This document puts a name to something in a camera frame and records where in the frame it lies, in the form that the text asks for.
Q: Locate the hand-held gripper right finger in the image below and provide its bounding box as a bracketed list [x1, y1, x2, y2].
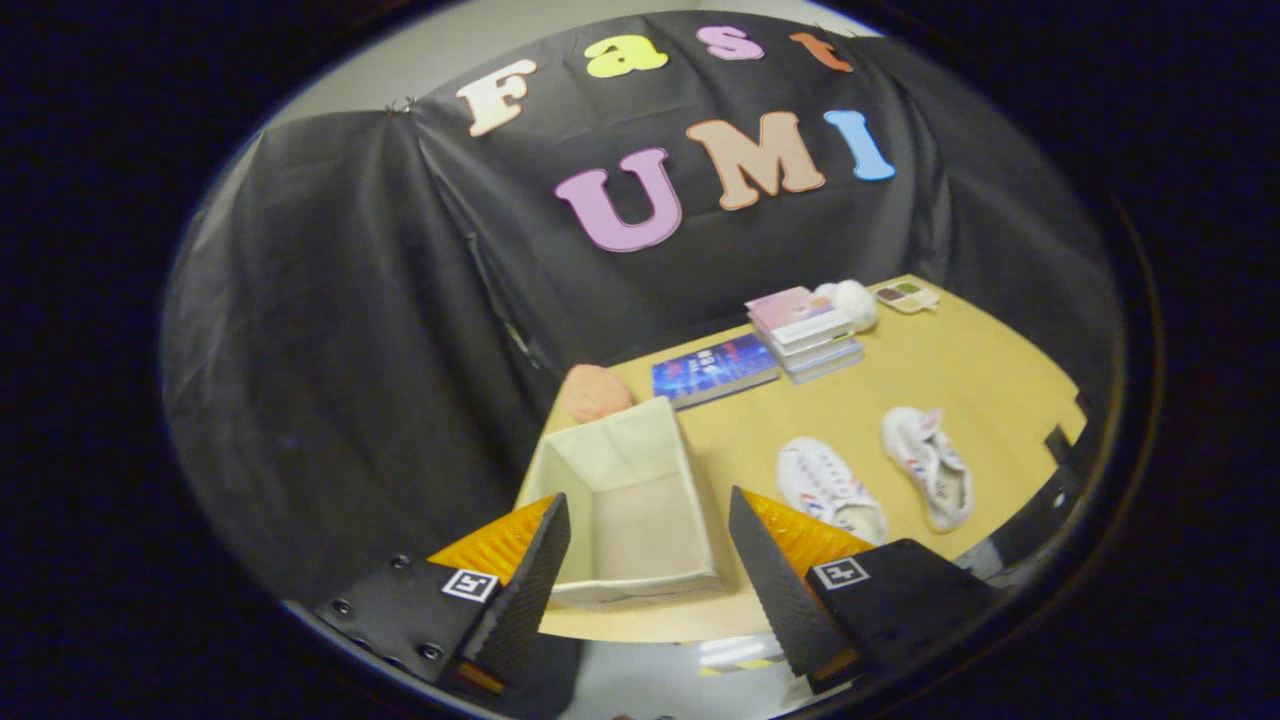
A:
[728, 486, 1001, 694]

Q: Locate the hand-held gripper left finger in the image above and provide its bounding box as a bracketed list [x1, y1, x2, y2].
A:
[315, 492, 573, 701]

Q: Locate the white shoe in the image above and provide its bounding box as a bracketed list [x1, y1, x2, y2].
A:
[880, 405, 976, 533]
[775, 437, 891, 546]

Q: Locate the beige fabric storage box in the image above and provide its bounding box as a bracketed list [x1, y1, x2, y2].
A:
[515, 396, 723, 608]

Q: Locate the orange smiley plush toy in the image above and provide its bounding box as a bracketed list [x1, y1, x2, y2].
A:
[558, 364, 637, 425]

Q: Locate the pale blue book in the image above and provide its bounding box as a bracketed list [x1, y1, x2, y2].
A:
[780, 346, 866, 385]

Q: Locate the blue cover book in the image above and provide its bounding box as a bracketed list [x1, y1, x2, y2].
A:
[651, 333, 781, 411]

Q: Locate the white thick book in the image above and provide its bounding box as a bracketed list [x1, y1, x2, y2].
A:
[763, 333, 862, 369]

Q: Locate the pink cover book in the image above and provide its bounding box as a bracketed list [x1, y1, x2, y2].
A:
[745, 286, 854, 347]

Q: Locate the dark equipment beside table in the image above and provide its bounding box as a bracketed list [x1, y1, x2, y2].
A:
[985, 395, 1093, 586]

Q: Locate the white fluffy plush ball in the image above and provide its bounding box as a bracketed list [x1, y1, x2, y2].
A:
[815, 279, 879, 334]

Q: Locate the small white palette tray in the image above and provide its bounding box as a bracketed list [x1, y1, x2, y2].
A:
[875, 282, 941, 315]

